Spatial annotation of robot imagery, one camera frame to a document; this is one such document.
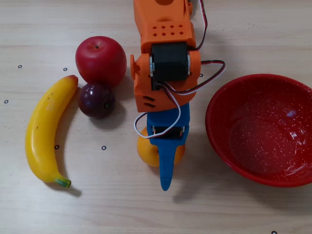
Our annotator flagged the red toy apple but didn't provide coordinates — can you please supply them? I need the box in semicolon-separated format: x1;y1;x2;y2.
75;36;128;87

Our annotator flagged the red speckled enamel bowl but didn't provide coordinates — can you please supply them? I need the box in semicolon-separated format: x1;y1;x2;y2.
205;74;312;188

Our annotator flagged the yellow toy banana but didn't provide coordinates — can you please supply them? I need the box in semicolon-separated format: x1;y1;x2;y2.
25;75;79;189

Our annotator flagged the orange yellow toy peach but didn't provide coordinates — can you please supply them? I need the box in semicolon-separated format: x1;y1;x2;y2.
136;126;186;168

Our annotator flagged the white red black servo cable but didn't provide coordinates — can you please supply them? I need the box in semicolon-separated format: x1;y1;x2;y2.
194;0;209;51
134;82;181;139
156;59;227;96

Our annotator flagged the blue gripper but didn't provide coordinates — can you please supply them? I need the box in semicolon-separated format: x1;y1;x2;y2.
146;102;191;192

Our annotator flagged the dark purple toy plum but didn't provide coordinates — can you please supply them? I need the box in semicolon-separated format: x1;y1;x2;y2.
78;82;117;120

